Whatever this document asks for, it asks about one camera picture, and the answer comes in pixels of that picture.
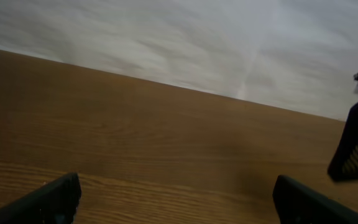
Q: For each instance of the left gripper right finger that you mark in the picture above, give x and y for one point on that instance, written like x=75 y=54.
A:
x=306 y=207

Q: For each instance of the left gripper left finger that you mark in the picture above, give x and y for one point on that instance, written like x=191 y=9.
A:
x=48 y=203

